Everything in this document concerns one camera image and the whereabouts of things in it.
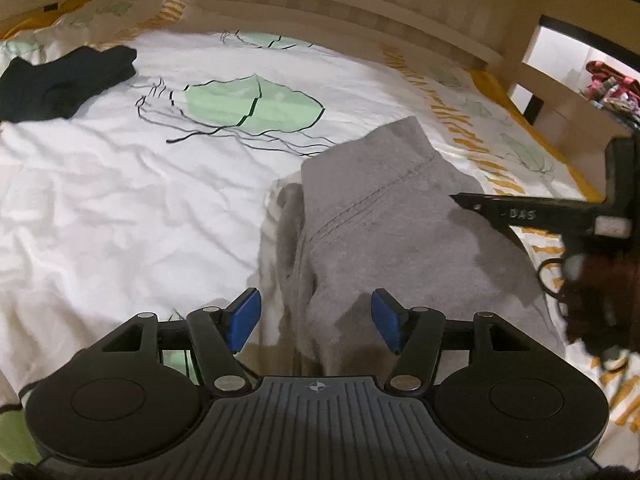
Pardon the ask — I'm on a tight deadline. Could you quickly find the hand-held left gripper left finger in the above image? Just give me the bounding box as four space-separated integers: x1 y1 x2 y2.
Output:
85 287 263 393

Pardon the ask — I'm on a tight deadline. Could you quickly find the white leaf-print duvet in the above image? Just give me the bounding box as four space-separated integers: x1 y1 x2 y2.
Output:
0 0 640 471

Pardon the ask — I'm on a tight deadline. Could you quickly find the grey hooded sweater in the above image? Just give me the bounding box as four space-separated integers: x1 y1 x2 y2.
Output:
260 116 566 378

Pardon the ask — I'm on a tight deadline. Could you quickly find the pile of colourful clothes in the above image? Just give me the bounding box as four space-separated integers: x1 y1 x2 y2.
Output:
584 60 640 131

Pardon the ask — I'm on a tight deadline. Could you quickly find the black cloth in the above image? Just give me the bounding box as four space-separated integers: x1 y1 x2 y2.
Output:
0 46 138 123

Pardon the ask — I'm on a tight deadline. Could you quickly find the black cable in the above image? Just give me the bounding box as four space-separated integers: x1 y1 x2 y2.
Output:
537 257 568 318

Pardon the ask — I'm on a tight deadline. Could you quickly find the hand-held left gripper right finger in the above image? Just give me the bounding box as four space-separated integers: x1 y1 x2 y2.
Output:
371 287 543 393

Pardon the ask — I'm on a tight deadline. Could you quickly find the black metal frame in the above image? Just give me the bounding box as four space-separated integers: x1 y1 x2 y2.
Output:
525 0 640 123

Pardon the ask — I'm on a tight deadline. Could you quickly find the person's right forearm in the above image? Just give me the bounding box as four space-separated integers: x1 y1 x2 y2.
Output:
562 252 640 361

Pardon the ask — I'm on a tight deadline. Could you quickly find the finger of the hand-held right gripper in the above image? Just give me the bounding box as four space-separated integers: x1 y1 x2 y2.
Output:
449 191 601 248

